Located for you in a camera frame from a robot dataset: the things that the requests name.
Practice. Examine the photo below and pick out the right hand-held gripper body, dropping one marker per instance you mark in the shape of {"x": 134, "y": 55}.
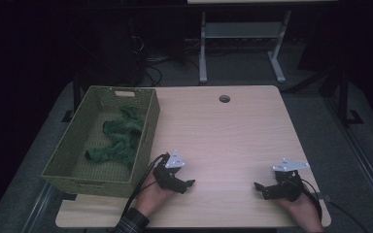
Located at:
{"x": 288, "y": 189}

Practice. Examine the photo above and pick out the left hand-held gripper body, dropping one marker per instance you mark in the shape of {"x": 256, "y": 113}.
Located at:
{"x": 165, "y": 174}

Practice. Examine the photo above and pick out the green woven basket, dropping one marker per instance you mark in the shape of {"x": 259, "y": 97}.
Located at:
{"x": 68, "y": 142}

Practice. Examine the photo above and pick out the person's left hand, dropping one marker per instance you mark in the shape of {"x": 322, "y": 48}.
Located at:
{"x": 152, "y": 197}

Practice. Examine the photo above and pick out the person's right hand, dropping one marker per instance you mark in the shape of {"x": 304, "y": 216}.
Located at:
{"x": 301, "y": 212}

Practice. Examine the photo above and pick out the black metal stand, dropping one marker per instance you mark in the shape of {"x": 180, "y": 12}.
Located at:
{"x": 76, "y": 97}
{"x": 344, "y": 97}

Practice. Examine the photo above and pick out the aluminium floor rail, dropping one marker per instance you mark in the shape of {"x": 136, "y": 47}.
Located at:
{"x": 37, "y": 210}
{"x": 362, "y": 161}

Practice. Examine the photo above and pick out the white table with metal frame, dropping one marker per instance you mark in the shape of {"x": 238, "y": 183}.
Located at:
{"x": 239, "y": 29}

